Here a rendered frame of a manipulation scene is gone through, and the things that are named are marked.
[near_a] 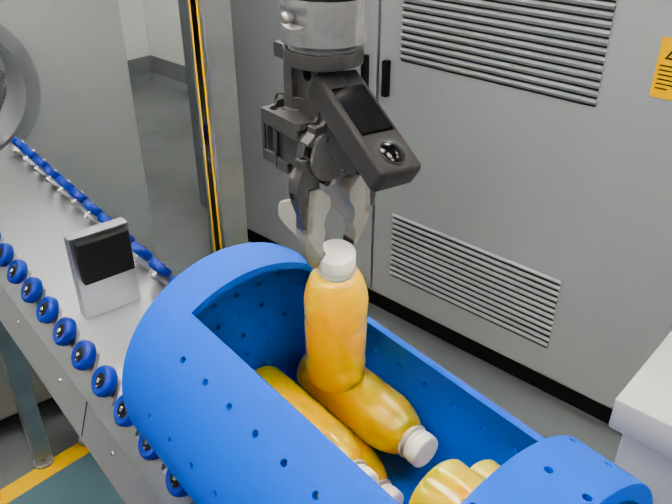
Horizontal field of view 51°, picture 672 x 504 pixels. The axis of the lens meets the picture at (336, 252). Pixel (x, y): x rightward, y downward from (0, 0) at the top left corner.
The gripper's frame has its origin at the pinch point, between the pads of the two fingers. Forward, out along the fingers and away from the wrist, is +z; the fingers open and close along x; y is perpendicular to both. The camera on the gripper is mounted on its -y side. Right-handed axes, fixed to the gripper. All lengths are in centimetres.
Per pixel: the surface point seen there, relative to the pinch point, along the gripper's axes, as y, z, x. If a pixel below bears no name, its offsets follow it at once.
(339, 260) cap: -1.4, 0.1, 0.7
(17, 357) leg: 122, 86, 10
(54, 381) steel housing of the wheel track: 50, 41, 18
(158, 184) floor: 279, 128, -106
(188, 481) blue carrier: -1.2, 18.3, 19.2
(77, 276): 54, 26, 10
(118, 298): 54, 33, 4
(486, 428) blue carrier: -15.0, 17.8, -8.5
